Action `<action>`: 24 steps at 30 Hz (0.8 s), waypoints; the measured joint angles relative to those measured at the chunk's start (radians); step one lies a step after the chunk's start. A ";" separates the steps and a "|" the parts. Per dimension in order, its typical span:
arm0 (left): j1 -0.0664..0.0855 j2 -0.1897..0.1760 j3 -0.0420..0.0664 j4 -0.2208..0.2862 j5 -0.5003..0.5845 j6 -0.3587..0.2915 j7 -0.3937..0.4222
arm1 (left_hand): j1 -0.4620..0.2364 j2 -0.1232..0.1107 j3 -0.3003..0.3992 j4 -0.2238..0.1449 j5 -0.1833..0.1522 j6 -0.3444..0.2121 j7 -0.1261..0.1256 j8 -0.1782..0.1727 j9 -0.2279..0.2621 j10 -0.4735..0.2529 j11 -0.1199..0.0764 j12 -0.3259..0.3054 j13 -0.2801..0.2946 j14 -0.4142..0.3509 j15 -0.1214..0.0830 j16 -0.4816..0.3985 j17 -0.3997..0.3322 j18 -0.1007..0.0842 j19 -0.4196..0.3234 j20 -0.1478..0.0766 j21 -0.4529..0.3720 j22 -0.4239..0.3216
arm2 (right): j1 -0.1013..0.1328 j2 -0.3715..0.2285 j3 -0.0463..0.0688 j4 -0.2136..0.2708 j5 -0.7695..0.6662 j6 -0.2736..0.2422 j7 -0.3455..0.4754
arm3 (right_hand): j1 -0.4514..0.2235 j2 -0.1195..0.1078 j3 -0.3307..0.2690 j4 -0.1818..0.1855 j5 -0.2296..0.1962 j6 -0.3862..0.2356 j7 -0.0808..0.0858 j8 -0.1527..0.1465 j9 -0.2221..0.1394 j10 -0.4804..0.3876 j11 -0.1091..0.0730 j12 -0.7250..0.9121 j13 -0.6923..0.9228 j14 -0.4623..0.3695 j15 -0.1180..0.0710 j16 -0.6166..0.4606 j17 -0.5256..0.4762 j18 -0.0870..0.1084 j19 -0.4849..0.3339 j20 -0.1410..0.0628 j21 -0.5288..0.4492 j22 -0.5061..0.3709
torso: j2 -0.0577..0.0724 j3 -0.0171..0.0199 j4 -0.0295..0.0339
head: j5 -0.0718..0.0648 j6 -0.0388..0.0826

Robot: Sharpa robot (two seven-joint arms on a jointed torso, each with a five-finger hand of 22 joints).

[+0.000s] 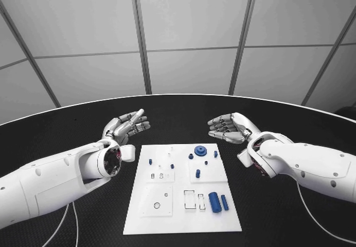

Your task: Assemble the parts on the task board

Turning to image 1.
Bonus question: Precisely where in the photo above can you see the white task board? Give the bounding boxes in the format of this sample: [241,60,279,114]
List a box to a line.
[122,143,241,235]

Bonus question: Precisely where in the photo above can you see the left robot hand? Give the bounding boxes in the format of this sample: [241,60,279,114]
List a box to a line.
[100,109,151,146]

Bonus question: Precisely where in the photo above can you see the white cable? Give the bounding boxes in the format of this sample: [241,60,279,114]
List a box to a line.
[295,181,356,245]
[40,203,70,247]
[70,201,80,247]

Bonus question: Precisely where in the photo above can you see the blue gear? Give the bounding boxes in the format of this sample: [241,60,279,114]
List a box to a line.
[192,145,208,157]

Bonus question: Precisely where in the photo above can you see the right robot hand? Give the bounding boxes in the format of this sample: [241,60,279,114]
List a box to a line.
[207,112,262,145]

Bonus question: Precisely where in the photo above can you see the thick blue cylinder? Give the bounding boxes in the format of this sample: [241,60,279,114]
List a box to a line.
[207,191,223,214]

